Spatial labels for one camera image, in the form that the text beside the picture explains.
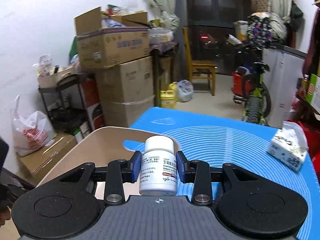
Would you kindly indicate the white tissue pack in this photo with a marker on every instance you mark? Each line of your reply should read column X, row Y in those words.
column 289, row 145

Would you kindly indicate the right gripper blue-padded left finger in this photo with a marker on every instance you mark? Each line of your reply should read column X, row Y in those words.
column 119, row 172

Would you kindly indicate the open top cardboard box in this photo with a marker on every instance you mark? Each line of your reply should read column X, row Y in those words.
column 101, row 47

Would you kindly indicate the grey plastic bag on floor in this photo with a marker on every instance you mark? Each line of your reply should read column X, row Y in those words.
column 185, row 91

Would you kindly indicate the large stacked cardboard box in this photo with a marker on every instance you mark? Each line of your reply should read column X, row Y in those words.
column 126, row 91

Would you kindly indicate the dark wooden side table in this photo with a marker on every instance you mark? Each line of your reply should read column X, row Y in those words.
column 305, row 112

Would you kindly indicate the black metal shelf rack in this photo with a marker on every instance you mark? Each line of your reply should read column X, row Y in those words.
column 66, row 117

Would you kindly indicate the white chest freezer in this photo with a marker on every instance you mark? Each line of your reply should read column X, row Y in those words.
column 285, row 65

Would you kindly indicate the yellow oil jug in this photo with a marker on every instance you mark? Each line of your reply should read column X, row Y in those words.
column 169, row 97

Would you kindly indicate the red bucket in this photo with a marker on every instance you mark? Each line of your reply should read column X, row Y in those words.
column 237, row 84

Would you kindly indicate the floor cardboard box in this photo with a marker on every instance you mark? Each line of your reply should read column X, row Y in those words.
column 40, row 162

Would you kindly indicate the green black bicycle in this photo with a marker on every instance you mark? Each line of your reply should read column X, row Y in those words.
column 249, row 64

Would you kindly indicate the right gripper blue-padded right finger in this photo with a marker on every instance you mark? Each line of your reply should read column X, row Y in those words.
column 198, row 173

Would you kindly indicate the green white carton box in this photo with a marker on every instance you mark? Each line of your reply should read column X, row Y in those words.
column 312, row 95

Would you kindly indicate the beige plastic storage bin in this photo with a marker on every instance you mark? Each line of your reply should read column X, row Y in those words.
column 100, row 147

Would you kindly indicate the wooden chair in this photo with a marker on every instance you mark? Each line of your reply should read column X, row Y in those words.
column 199, row 69

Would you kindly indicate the white pill bottle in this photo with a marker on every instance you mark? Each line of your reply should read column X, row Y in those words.
column 158, row 170

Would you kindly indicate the blue silicone baking mat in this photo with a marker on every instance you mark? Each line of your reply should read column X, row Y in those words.
column 219, row 140

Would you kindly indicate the white red plastic shopping bag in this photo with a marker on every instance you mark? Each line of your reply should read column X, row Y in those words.
column 30, row 133

